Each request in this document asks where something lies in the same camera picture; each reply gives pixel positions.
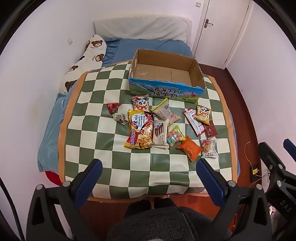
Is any black cable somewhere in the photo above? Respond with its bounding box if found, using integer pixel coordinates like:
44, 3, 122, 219
0, 178, 26, 241

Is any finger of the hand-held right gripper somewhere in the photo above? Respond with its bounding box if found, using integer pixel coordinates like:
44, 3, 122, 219
257, 142, 292, 186
283, 138, 296, 161

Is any grey green snack packet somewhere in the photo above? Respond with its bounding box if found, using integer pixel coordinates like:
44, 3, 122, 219
151, 98, 174, 121

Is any colourful candy packet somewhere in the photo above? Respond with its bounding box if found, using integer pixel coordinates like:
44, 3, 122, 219
167, 125, 186, 147

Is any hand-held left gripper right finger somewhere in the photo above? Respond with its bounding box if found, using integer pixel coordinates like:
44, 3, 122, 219
196, 159, 272, 241

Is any red triangular snack packet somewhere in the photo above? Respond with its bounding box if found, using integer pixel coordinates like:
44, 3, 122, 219
106, 102, 122, 115

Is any white door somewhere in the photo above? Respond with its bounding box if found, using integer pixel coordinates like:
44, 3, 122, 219
193, 0, 250, 67

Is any yellow instant noodle packet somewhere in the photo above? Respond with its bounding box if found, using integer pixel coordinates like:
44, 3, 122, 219
124, 109, 155, 149

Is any dark red snack packet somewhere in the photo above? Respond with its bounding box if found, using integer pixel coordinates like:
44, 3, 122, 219
203, 124, 218, 139

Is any bear print pillow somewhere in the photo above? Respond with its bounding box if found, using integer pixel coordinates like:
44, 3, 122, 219
58, 34, 108, 94

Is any yellow panda snack packet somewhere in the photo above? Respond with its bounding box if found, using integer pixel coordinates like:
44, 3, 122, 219
195, 105, 213, 126

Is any black yellow floor device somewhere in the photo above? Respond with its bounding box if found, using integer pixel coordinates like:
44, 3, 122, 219
249, 163, 259, 182

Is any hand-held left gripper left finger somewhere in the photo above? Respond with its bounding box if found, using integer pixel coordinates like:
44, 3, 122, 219
26, 159, 103, 241

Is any thin white cable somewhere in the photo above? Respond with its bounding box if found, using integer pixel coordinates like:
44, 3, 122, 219
243, 141, 269, 186

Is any red object under bed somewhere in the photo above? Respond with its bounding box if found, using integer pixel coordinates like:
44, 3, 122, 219
44, 171, 61, 186

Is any blue bed sheet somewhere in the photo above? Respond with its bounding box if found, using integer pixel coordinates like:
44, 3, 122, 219
37, 37, 237, 173

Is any printed cardboard box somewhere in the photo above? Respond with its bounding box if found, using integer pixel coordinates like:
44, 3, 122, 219
128, 49, 206, 103

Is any red white stick packet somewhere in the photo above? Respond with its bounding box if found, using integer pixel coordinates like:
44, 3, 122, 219
188, 108, 206, 133
183, 111, 202, 137

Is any grey quilted pillow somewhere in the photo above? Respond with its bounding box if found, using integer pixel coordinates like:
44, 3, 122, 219
93, 17, 188, 43

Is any white cookie stick packet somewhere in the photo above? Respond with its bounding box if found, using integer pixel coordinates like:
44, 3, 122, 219
151, 120, 170, 149

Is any green white checkered mat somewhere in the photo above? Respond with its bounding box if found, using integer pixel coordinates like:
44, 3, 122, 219
58, 61, 238, 202

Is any pink panda snack packet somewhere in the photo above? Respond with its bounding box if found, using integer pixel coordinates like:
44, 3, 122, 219
132, 95, 150, 111

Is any small white snack packet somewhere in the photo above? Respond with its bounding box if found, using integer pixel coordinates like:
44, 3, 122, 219
112, 112, 129, 126

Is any orange snack packet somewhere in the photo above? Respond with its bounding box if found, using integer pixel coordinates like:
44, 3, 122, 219
176, 136, 203, 162

